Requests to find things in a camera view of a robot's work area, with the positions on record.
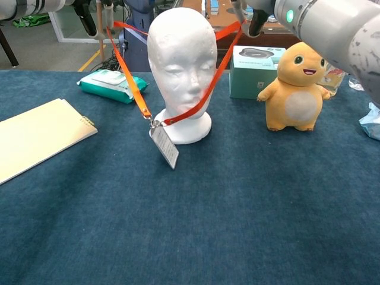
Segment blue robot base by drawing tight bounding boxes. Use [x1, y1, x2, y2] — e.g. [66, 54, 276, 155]
[118, 0, 158, 72]

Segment orange lanyard strap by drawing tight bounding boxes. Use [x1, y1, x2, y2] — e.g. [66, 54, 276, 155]
[106, 20, 247, 127]

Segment black stand leg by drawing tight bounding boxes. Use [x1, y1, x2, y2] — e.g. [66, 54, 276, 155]
[0, 28, 20, 68]

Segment cream spiral notebook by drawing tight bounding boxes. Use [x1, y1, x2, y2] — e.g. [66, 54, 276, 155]
[0, 98, 99, 185]

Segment wooden pole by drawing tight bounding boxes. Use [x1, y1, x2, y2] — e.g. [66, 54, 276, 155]
[96, 0, 105, 62]

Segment blue table mat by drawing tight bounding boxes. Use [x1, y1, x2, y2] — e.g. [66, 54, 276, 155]
[0, 69, 380, 285]

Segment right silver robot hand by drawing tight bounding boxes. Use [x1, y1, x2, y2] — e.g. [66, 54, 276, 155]
[231, 0, 277, 38]

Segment yellow drink bottle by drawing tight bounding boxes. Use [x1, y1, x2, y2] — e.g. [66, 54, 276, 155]
[322, 59, 347, 97]

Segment clear water bottle green label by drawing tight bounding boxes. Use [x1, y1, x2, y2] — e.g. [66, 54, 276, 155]
[348, 74, 366, 91]

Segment black cable bundle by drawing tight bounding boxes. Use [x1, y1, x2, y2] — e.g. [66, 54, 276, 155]
[100, 38, 131, 72]

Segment green bag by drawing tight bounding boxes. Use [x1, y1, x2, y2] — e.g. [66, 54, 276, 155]
[12, 16, 50, 29]

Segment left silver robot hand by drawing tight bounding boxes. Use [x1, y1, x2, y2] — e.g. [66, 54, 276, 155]
[72, 0, 115, 38]

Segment white framed glass partition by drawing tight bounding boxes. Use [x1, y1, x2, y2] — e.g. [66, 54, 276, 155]
[44, 8, 125, 42]

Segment green wet wipes pack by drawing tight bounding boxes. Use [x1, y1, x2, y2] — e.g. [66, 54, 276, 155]
[76, 68, 149, 105]

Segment white badge card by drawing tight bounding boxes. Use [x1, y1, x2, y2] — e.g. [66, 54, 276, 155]
[149, 123, 180, 170]

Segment teal product box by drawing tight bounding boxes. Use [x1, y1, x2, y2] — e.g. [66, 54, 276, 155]
[229, 45, 287, 100]

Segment light blue wet wipes pack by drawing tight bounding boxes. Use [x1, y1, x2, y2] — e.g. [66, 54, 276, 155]
[358, 102, 380, 138]

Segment yellow plush toy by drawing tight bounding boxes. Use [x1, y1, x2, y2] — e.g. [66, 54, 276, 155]
[256, 41, 331, 132]

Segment white foam mannequin head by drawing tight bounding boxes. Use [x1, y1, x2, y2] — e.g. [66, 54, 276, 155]
[147, 7, 217, 145]

